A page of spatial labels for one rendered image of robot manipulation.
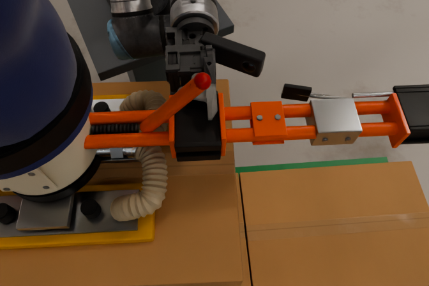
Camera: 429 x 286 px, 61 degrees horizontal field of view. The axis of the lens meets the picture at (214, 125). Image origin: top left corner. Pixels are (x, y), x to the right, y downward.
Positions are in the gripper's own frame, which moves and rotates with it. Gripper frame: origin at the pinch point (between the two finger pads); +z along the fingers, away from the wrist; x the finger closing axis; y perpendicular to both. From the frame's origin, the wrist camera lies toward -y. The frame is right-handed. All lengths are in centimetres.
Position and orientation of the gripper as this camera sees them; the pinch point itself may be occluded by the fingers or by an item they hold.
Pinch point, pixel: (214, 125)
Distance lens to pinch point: 57.3
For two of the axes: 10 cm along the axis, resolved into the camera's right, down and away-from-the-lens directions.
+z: 0.7, 8.7, -5.0
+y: -10.0, 0.6, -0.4
